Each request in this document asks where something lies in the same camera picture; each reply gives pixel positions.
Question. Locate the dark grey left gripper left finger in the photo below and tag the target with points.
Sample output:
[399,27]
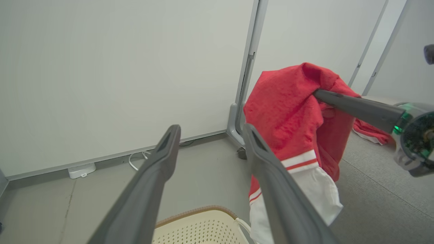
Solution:
[142,193]

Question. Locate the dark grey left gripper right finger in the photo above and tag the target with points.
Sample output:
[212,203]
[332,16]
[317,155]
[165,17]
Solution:
[284,203]

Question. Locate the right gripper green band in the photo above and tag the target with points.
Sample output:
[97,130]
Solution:
[418,142]

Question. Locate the plain red garment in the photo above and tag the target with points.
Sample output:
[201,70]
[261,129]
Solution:
[373,132]

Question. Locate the red garment with white sleeves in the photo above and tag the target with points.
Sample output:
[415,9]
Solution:
[288,112]

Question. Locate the cream perforated laundry basket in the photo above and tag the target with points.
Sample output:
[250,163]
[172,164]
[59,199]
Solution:
[200,230]

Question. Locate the white partition panel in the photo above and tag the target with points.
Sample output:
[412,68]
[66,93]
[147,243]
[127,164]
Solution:
[305,34]
[118,74]
[407,74]

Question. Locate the small white power adapter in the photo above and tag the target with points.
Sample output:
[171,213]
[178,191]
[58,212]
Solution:
[81,170]

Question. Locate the dark partition caster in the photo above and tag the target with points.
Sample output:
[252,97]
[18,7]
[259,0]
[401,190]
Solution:
[241,153]

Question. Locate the grey fabric sofa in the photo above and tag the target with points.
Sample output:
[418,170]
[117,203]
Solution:
[383,200]

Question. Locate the thin grey partition frame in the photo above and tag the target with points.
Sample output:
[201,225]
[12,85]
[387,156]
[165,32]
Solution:
[368,42]
[386,47]

